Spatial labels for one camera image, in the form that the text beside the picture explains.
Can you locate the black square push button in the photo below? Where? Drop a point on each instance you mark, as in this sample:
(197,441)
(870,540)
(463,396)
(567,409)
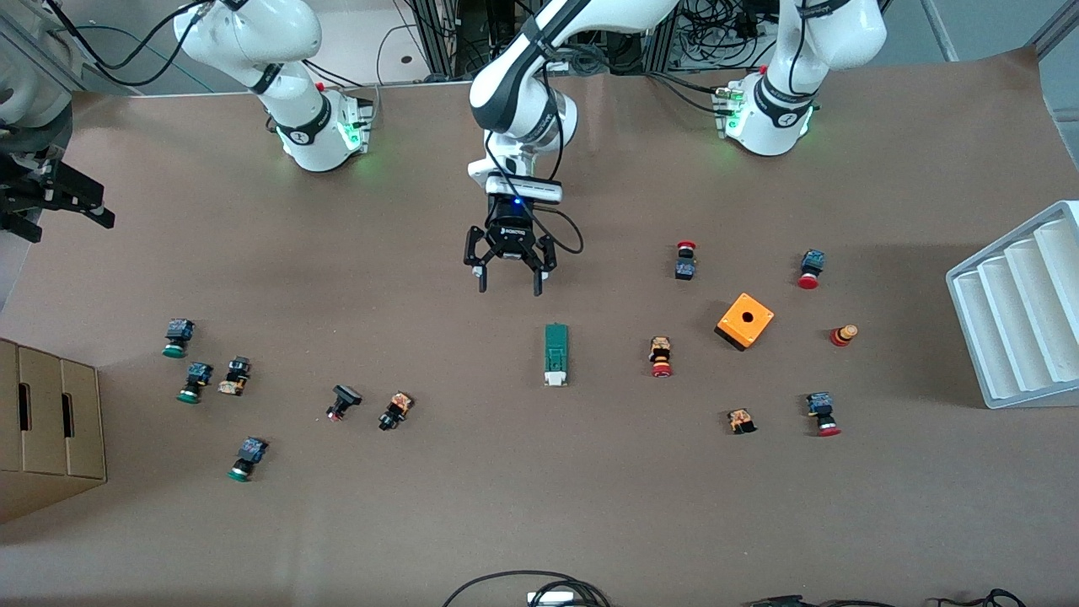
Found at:
(346,394)

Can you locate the red mushroom button blue block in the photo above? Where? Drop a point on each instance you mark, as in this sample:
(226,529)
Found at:
(819,405)
(812,261)

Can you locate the orange black contact block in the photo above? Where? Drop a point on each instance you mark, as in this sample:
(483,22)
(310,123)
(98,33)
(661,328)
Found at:
(742,420)

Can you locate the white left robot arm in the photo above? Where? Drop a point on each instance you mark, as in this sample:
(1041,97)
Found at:
(523,110)

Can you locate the brown cardboard box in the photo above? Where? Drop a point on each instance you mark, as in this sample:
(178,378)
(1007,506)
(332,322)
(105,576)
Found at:
(42,421)

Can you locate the red button black block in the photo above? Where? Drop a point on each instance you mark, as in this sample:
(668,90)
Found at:
(685,270)

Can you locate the green terminal block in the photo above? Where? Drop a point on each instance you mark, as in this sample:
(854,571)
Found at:
(556,354)

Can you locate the green mushroom push button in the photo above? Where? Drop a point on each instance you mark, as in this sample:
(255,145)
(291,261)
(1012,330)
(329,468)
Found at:
(251,451)
(179,333)
(197,375)

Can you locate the red orange button head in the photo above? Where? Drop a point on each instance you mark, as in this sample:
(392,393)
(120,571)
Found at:
(843,335)

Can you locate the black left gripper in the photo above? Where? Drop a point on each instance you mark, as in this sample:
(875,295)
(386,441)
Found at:
(509,233)

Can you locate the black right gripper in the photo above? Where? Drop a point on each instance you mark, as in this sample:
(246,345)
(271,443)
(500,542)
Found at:
(34,190)

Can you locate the black round button orange block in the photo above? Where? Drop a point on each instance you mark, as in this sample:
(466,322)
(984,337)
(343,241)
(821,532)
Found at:
(396,409)

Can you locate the red mushroom button orange block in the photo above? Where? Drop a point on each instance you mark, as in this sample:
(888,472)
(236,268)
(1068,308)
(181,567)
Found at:
(661,350)

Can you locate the aluminium profile bar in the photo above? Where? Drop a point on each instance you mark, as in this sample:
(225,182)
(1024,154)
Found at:
(1060,21)
(937,25)

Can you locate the white stepped tray rack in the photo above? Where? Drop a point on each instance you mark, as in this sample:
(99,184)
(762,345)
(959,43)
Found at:
(1011,337)

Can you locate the orange button enclosure box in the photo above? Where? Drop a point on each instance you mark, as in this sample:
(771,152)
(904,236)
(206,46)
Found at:
(754,330)

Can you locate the small white device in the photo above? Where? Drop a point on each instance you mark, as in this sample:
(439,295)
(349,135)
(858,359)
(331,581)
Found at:
(552,598)

